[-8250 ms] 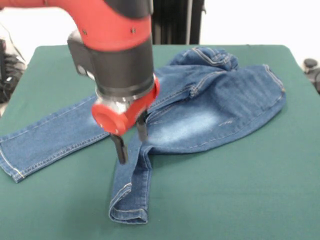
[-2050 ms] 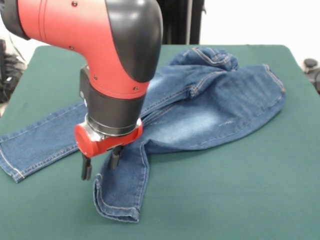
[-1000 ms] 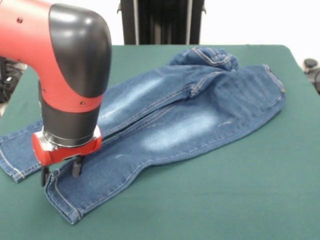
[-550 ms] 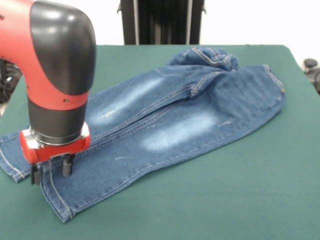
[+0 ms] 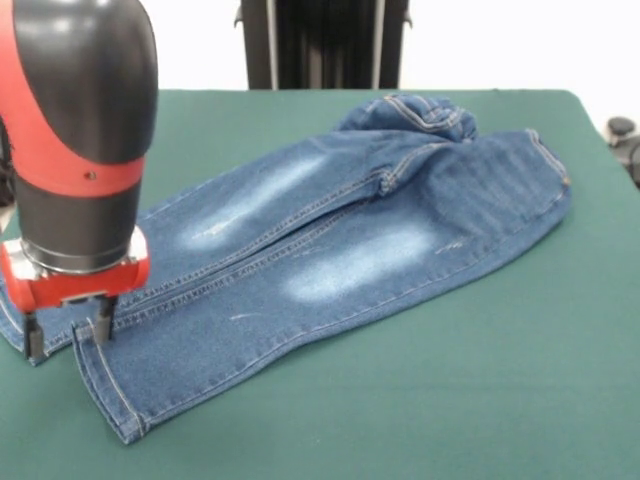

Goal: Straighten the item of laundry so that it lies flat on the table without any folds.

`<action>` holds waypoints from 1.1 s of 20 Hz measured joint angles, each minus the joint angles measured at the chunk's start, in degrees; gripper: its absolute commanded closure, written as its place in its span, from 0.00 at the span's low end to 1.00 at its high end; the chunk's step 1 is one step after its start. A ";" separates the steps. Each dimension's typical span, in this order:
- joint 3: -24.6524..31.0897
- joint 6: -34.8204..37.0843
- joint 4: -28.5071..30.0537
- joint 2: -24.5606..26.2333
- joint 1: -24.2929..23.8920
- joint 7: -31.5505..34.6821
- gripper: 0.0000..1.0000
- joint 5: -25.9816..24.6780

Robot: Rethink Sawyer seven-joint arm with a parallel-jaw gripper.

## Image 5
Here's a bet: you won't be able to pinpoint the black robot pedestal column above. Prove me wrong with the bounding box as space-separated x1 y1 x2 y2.
233 0 415 91

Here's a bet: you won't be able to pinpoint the dark green table cloth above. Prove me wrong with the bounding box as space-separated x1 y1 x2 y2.
0 88 640 480

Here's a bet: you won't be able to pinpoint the black round-topped device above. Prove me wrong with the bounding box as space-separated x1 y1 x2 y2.
607 116 640 190

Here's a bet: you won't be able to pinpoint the blue denim jeans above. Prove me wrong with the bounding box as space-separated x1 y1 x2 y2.
0 93 574 445

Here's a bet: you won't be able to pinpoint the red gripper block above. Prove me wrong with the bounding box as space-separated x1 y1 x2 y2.
0 227 152 361

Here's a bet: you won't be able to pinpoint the black equipment with cables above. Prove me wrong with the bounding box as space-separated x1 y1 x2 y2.
0 117 15 206

